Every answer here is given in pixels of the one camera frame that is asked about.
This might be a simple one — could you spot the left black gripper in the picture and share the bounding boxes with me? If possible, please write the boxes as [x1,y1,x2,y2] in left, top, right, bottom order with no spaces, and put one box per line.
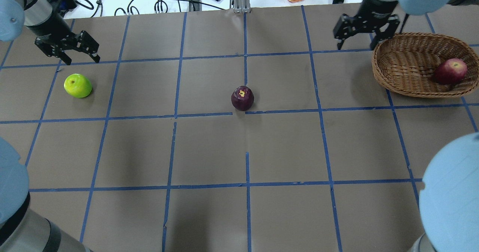
[34,21,101,66]

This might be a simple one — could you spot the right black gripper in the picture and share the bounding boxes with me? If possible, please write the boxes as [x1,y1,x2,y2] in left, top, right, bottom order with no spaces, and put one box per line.
[333,12,400,50]

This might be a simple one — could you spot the red apple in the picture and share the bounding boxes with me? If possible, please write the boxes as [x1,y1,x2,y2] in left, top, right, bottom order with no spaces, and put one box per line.
[433,58,468,85]

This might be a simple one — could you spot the dark purple apple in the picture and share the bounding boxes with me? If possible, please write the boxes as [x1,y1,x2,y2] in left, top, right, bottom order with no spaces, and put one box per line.
[231,86,255,112]

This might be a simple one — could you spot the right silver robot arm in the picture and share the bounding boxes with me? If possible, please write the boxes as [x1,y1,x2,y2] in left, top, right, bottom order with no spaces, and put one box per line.
[333,0,478,50]

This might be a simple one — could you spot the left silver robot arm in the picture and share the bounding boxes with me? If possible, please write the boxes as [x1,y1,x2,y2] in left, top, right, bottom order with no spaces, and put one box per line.
[0,0,101,65]

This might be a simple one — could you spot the oval wicker basket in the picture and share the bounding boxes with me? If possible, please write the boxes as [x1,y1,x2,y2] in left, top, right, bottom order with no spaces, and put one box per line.
[371,33,478,98]

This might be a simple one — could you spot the green apple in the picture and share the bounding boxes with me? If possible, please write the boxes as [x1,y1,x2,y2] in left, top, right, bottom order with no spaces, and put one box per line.
[64,74,93,98]

